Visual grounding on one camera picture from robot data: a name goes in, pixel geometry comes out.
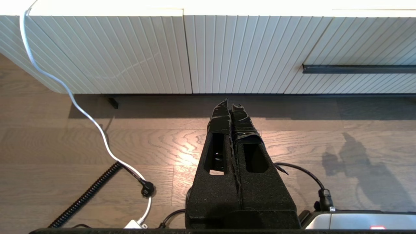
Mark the white fluted drawer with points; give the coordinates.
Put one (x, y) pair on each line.
(357, 42)

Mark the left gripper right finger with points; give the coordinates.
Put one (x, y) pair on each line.
(266, 195)

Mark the white fluted flat cabinet door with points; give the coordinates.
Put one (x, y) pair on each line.
(243, 48)

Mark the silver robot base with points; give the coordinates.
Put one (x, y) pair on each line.
(357, 221)

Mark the white fluted curved cabinet panel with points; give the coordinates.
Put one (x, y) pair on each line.
(113, 48)

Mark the cream TV cabinet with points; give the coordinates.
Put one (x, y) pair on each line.
(260, 6)

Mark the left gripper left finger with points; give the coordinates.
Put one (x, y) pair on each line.
(211, 195)

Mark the white power strip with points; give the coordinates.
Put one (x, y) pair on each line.
(133, 224)

